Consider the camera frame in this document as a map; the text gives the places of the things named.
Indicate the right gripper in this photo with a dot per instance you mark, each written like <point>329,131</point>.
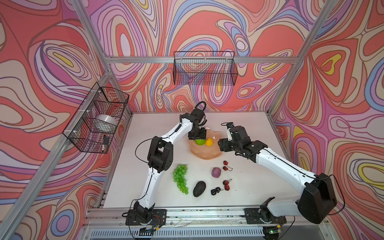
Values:
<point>223,145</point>

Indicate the green grape bunch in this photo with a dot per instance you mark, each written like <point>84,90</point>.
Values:
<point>179,178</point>

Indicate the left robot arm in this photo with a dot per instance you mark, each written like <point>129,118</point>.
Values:
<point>160,158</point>

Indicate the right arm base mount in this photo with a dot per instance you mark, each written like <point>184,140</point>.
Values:
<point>262,216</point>

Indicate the dark avocado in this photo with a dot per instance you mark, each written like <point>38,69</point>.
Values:
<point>199,189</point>

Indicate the black wire basket back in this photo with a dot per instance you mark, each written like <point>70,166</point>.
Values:
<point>205,68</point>

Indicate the purple round fruit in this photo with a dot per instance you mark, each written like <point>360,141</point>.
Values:
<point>216,172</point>

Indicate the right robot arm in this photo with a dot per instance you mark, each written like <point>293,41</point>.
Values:
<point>316,197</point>

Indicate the pink wavy fruit bowl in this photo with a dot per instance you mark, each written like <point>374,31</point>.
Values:
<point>204,152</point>

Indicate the black wire basket left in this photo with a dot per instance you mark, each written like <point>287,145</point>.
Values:
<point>88,134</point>

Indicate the green bumpy fruit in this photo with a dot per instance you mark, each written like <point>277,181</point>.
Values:
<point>200,142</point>

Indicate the black cherry pair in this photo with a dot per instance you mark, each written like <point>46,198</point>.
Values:
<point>215,191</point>

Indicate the aluminium front rail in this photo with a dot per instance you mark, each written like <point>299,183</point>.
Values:
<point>177,217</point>

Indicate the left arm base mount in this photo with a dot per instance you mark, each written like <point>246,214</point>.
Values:
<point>156,217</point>

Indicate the black wire basket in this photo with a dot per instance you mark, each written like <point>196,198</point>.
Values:
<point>88,134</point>
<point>205,68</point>

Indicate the white tape roll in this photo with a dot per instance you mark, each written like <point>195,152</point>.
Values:
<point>107,119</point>

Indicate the yellow pear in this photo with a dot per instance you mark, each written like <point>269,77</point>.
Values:
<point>209,142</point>

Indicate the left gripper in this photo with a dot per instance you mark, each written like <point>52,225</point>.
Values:
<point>202,136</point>

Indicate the red cherry pair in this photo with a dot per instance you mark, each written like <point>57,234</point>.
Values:
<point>226,184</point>
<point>226,166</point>

